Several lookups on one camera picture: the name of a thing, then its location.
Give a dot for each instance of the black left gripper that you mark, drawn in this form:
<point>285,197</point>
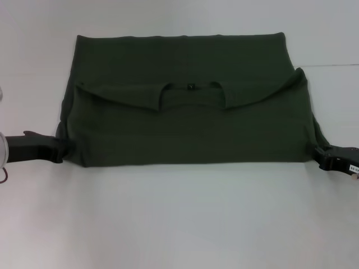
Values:
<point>31,148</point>

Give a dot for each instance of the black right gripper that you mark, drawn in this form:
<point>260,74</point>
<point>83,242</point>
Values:
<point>345,159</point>

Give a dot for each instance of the dark green printed t-shirt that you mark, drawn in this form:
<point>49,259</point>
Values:
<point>182,126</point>

